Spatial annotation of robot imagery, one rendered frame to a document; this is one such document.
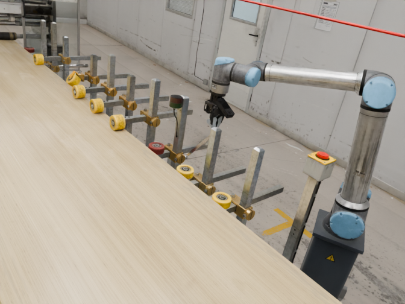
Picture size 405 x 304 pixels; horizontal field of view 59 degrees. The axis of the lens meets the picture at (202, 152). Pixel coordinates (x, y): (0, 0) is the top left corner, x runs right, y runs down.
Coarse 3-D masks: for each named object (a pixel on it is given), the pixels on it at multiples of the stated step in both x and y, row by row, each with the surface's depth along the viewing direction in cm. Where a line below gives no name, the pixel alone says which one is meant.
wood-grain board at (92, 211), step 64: (0, 64) 257; (0, 128) 170; (64, 128) 180; (0, 192) 127; (64, 192) 133; (128, 192) 139; (192, 192) 146; (0, 256) 101; (64, 256) 105; (128, 256) 109; (192, 256) 113; (256, 256) 118
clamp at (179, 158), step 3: (171, 144) 190; (165, 147) 187; (168, 147) 186; (171, 147) 187; (168, 150) 185; (171, 150) 184; (171, 153) 183; (174, 153) 181; (177, 153) 182; (180, 153) 182; (183, 153) 184; (171, 156) 184; (174, 156) 182; (177, 156) 181; (180, 156) 180; (183, 156) 182; (171, 159) 184; (174, 159) 181; (177, 159) 180; (180, 159) 181; (183, 159) 183; (174, 162) 183; (177, 162) 182; (180, 162) 182
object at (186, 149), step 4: (192, 144) 196; (196, 144) 197; (184, 148) 190; (188, 148) 192; (192, 148) 194; (200, 148) 198; (204, 148) 200; (164, 152) 183; (168, 152) 184; (184, 152) 191; (188, 152) 193; (160, 156) 181; (164, 156) 183; (168, 156) 185
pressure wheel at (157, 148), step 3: (150, 144) 178; (153, 144) 179; (156, 144) 178; (159, 144) 180; (162, 144) 180; (150, 147) 176; (153, 147) 175; (156, 147) 176; (159, 147) 176; (162, 147) 177; (153, 150) 175; (156, 150) 175; (159, 150) 176; (162, 150) 177; (156, 153) 176; (159, 153) 176; (162, 153) 178
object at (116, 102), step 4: (160, 96) 230; (164, 96) 231; (168, 96) 232; (108, 100) 209; (112, 100) 210; (116, 100) 211; (120, 100) 212; (136, 100) 218; (140, 100) 219; (144, 100) 221; (148, 100) 223; (160, 100) 229; (164, 100) 231; (168, 100) 233; (104, 104) 204; (108, 104) 206; (112, 104) 208; (116, 104) 210; (120, 104) 211
